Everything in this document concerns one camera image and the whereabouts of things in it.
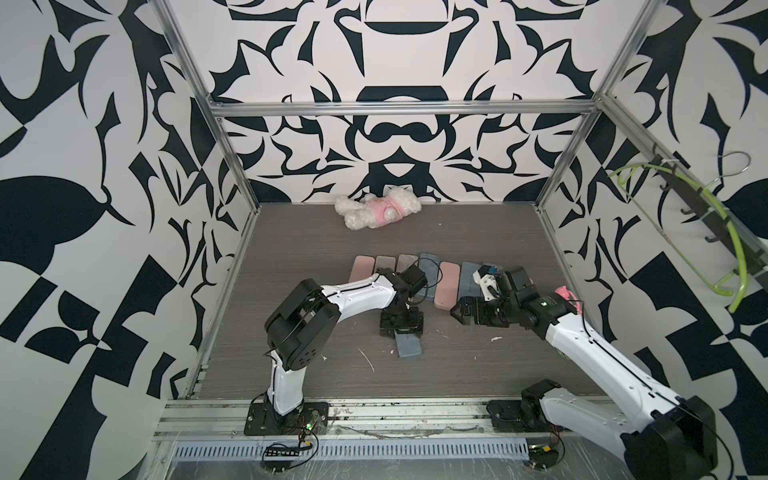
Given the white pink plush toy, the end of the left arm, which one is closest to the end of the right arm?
the end of the left arm

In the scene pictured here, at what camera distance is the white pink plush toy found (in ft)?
3.39

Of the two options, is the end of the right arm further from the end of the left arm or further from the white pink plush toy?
the white pink plush toy
